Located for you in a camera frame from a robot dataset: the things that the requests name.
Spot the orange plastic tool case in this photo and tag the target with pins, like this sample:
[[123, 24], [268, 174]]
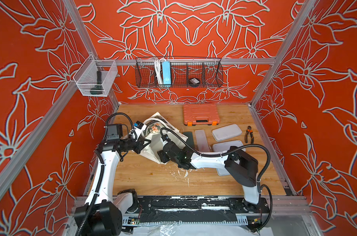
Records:
[[198, 114]]

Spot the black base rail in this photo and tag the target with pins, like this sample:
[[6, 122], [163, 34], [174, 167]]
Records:
[[217, 210]]

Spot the dark green pencil case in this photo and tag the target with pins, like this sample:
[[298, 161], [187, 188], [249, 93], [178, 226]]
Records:
[[190, 139]]

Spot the orange black pliers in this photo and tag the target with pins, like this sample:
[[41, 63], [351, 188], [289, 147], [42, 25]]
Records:
[[249, 137]]

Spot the clear acrylic wall box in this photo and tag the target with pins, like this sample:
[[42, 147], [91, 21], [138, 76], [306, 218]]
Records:
[[86, 76]]

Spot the light blue box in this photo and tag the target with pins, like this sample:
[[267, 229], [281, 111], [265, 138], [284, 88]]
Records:
[[166, 71]]

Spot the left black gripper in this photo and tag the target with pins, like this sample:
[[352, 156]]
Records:
[[140, 144]]

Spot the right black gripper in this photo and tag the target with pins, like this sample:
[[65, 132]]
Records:
[[163, 154]]

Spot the black wire wall basket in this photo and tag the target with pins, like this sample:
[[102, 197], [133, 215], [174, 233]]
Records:
[[148, 72]]

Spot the dark green flashlight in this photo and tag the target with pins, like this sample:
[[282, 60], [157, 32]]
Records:
[[97, 89]]

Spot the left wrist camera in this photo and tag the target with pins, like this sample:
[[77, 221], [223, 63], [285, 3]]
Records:
[[138, 129]]

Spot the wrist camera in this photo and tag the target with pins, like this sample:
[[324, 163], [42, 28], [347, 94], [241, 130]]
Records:
[[138, 129], [165, 139]]

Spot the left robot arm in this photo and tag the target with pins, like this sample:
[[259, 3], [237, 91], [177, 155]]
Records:
[[102, 213]]

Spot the white canvas tote bag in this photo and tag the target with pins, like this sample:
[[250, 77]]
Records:
[[152, 133]]

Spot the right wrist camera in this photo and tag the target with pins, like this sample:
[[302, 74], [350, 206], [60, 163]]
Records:
[[165, 139]]

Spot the grey pencil case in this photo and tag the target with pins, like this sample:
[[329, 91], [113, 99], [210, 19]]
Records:
[[222, 172], [226, 132], [225, 146]]

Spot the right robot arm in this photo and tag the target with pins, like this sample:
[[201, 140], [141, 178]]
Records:
[[238, 163]]

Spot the translucent plastic pencil box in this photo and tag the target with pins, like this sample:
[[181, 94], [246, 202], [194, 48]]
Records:
[[202, 142]]

